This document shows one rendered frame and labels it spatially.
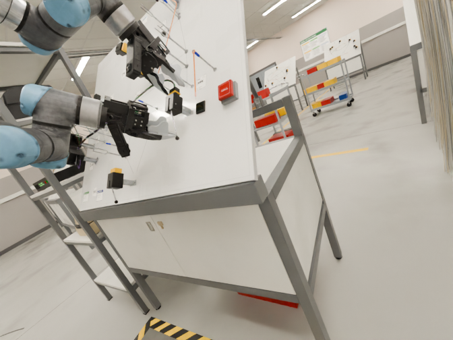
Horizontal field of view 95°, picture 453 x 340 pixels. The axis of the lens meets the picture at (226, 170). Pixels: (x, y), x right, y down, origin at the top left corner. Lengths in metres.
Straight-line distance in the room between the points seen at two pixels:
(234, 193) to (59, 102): 0.48
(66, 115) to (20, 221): 7.45
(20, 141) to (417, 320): 1.40
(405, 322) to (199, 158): 1.07
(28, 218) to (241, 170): 7.68
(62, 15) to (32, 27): 0.10
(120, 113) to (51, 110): 0.15
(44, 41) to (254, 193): 0.65
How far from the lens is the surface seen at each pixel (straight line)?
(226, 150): 0.62
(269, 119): 3.33
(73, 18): 0.65
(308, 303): 0.88
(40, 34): 0.74
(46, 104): 0.65
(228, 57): 0.78
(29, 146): 0.52
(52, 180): 1.55
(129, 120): 0.64
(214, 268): 0.98
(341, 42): 9.88
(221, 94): 0.66
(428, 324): 1.29
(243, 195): 0.58
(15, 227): 8.05
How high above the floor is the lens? 1.07
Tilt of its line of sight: 15 degrees down
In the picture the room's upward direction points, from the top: 24 degrees counter-clockwise
